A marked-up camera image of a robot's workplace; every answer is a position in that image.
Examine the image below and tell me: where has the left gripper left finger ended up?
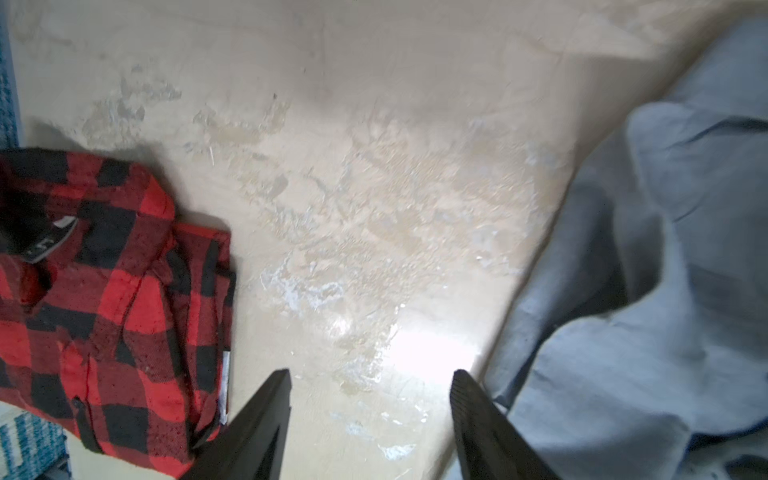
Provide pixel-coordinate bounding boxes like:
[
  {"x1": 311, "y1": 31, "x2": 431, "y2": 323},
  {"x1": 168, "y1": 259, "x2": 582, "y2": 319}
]
[{"x1": 181, "y1": 369, "x2": 292, "y2": 480}]

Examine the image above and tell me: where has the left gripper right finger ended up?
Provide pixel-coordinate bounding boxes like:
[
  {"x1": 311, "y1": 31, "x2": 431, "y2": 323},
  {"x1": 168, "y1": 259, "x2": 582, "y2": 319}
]
[{"x1": 450, "y1": 370, "x2": 559, "y2": 480}]

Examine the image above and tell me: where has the grey long sleeve shirt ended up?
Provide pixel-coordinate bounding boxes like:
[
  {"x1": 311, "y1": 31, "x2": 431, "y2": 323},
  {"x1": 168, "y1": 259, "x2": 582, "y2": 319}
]
[{"x1": 481, "y1": 17, "x2": 767, "y2": 479}]

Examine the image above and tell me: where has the red black plaid folded shirt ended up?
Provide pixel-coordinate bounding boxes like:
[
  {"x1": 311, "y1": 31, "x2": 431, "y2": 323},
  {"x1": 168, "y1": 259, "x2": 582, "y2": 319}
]
[{"x1": 1, "y1": 148, "x2": 235, "y2": 478}]

